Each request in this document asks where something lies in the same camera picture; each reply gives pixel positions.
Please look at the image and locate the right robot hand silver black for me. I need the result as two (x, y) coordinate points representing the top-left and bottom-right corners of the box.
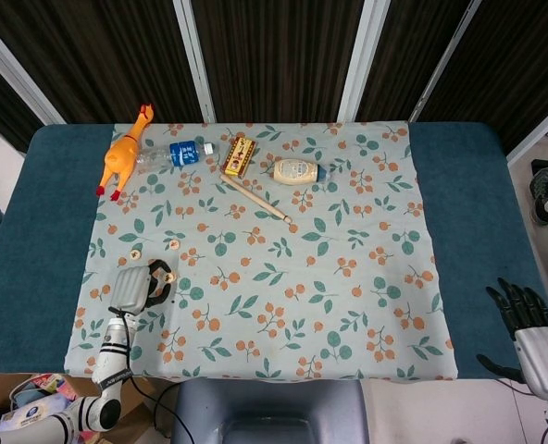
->
(476, 277), (548, 402)

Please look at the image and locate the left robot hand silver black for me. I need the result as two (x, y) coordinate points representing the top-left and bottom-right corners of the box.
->
(109, 259), (178, 317)

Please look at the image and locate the teal table cover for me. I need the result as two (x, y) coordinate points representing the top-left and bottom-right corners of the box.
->
(0, 120), (548, 383)

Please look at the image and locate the orange rubber chicken toy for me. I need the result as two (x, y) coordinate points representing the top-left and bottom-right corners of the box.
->
(95, 104), (156, 203)

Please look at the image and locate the floral fruit print tablecloth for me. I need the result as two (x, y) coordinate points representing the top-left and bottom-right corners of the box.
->
(63, 120), (456, 383)

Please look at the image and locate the clear bottle blue label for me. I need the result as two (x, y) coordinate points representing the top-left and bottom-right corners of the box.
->
(136, 136), (218, 173)

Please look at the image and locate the wooden drumstick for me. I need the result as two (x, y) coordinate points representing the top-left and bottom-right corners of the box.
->
(219, 174), (294, 226)

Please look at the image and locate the white bag blue logo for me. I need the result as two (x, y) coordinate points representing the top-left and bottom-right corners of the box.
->
(0, 401), (57, 434)

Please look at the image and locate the black green sneaker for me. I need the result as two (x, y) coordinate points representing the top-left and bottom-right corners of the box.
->
(528, 166), (548, 227)

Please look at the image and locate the yellow red cardboard box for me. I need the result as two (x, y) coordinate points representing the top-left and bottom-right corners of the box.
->
(221, 135), (260, 178)

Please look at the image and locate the grey plastic base cover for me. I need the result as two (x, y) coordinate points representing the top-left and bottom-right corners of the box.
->
(169, 378), (371, 444)

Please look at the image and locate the cream mayonnaise squeeze bottle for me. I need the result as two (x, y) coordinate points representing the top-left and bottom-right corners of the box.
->
(273, 157), (334, 187)

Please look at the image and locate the dark folding screen panel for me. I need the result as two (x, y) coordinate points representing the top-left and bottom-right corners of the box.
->
(410, 0), (548, 163)
(338, 0), (481, 124)
(0, 0), (215, 125)
(174, 0), (389, 124)
(0, 45), (42, 154)

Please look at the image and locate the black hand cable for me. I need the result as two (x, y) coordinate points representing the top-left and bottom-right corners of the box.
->
(108, 305), (199, 444)

